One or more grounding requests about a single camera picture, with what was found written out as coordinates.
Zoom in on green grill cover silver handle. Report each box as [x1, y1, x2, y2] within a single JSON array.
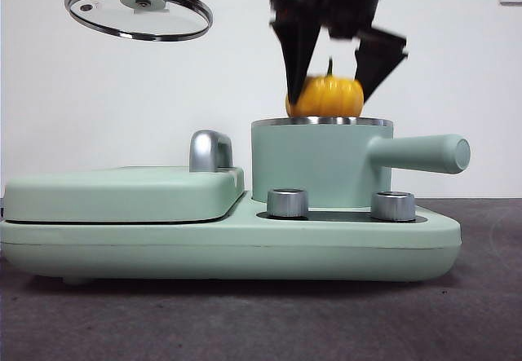
[[2, 130, 246, 224]]

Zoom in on green breakfast machine base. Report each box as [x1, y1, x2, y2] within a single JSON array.
[[0, 192, 462, 287]]

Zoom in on green steamer pot with handle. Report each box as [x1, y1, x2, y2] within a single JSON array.
[[250, 116, 471, 211]]

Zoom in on glass lid with green knob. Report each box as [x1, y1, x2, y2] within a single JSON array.
[[64, 0, 214, 43]]

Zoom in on yellow pumpkin with green stem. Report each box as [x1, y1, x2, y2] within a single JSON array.
[[285, 58, 365, 119]]

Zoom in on silver control knob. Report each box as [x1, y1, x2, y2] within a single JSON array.
[[266, 188, 310, 218], [369, 192, 416, 222]]

